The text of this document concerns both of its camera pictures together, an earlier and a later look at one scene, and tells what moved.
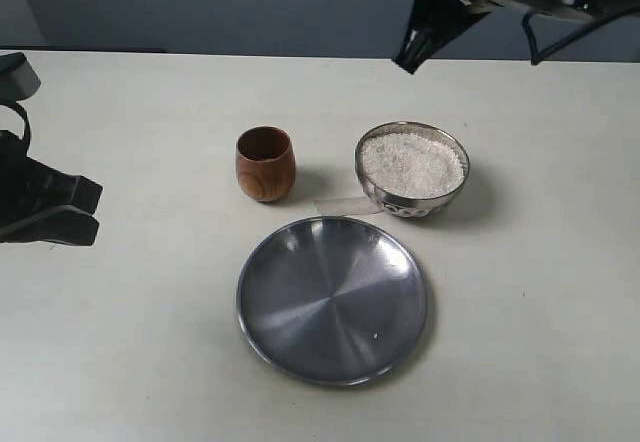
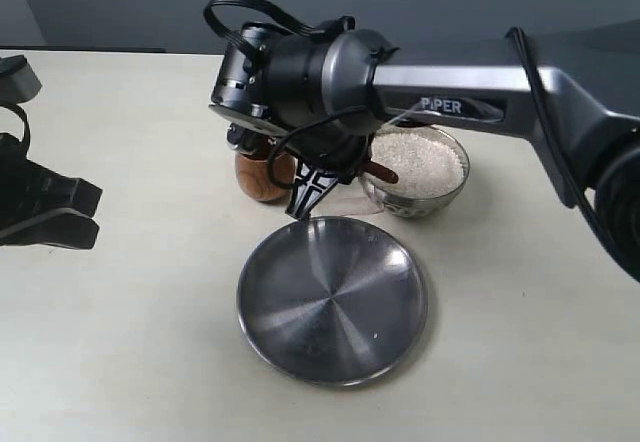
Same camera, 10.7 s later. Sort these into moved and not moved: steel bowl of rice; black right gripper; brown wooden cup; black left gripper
Moved: black right gripper
Not moved: black left gripper; brown wooden cup; steel bowl of rice
